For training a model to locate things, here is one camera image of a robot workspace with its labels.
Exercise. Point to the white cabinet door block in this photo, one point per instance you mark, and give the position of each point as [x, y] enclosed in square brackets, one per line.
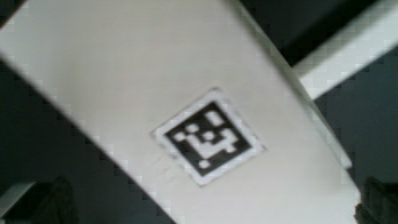
[164, 75]

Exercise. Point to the white L-shaped workspace border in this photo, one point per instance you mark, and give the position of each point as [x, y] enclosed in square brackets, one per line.
[358, 45]

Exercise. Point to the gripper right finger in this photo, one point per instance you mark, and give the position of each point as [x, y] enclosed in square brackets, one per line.
[378, 208]

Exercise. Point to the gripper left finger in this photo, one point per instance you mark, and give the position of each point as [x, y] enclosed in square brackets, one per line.
[38, 203]

